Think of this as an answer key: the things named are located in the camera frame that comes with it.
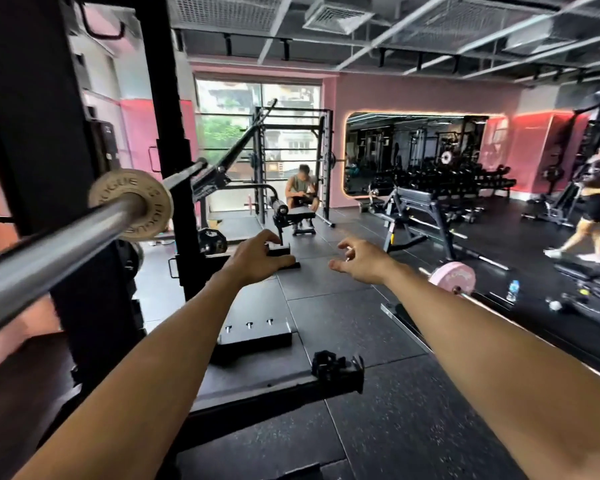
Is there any person's left hand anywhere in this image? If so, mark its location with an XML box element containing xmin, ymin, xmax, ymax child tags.
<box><xmin>223</xmin><ymin>229</ymin><xmax>297</xmax><ymax>289</ymax></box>

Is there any person's right hand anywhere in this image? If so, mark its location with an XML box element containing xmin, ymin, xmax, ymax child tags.
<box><xmin>328</xmin><ymin>238</ymin><xmax>399</xmax><ymax>286</ymax></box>

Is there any person's left forearm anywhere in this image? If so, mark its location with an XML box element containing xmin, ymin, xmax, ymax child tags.
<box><xmin>12</xmin><ymin>271</ymin><xmax>261</xmax><ymax>480</ymax></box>

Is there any person's right forearm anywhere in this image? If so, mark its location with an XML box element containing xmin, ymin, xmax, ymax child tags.
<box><xmin>382</xmin><ymin>264</ymin><xmax>600</xmax><ymax>480</ymax></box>

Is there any small black step block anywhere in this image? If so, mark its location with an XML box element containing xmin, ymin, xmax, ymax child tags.
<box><xmin>266</xmin><ymin>244</ymin><xmax>302</xmax><ymax>271</ymax></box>

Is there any black padded bench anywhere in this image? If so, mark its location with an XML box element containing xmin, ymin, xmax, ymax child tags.
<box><xmin>269</xmin><ymin>198</ymin><xmax>317</xmax><ymax>237</ymax></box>

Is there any black weight plate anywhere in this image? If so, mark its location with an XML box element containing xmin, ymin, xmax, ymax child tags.
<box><xmin>197</xmin><ymin>228</ymin><xmax>229</xmax><ymax>256</ymax></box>

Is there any black adjustable bench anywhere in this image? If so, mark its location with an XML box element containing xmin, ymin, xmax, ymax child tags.
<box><xmin>378</xmin><ymin>186</ymin><xmax>511</xmax><ymax>272</ymax></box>

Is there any black angled bar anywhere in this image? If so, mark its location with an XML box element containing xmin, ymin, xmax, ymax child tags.
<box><xmin>190</xmin><ymin>98</ymin><xmax>279</xmax><ymax>201</ymax></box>

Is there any pink weight plate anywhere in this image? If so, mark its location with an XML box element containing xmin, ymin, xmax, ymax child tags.
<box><xmin>427</xmin><ymin>261</ymin><xmax>477</xmax><ymax>296</ymax></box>

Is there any beige weight plate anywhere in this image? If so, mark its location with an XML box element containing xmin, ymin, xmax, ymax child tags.
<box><xmin>88</xmin><ymin>169</ymin><xmax>175</xmax><ymax>242</ymax></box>

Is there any large window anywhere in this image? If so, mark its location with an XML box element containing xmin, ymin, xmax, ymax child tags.
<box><xmin>194</xmin><ymin>77</ymin><xmax>324</xmax><ymax>214</ymax></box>

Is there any rack of black dumbbells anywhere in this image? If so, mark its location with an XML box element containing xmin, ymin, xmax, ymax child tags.
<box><xmin>405</xmin><ymin>164</ymin><xmax>517</xmax><ymax>201</ymax></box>

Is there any black barbell collar clamp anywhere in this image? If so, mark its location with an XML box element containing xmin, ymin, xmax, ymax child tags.
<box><xmin>311</xmin><ymin>350</ymin><xmax>365</xmax><ymax>396</ymax></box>

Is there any silver barbell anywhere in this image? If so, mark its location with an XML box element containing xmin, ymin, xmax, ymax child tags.
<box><xmin>0</xmin><ymin>159</ymin><xmax>209</xmax><ymax>341</ymax></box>

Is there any ceiling air vent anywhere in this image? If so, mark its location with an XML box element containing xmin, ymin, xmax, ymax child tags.
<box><xmin>302</xmin><ymin>0</ymin><xmax>377</xmax><ymax>36</ymax></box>

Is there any black flat bench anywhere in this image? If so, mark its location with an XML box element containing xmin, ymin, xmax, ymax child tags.
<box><xmin>544</xmin><ymin>264</ymin><xmax>600</xmax><ymax>318</ymax></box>

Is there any black power rack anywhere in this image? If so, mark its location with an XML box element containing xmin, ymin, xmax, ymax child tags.
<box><xmin>0</xmin><ymin>0</ymin><xmax>366</xmax><ymax>480</ymax></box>

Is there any black smith machine frame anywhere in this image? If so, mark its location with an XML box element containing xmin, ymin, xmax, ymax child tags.
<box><xmin>251</xmin><ymin>107</ymin><xmax>337</xmax><ymax>229</ymax></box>

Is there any lit wall mirror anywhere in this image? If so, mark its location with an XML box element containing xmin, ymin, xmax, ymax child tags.
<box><xmin>343</xmin><ymin>112</ymin><xmax>509</xmax><ymax>199</ymax></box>

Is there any black cable machine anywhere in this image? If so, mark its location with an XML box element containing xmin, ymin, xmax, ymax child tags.
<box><xmin>521</xmin><ymin>89</ymin><xmax>600</xmax><ymax>229</ymax></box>

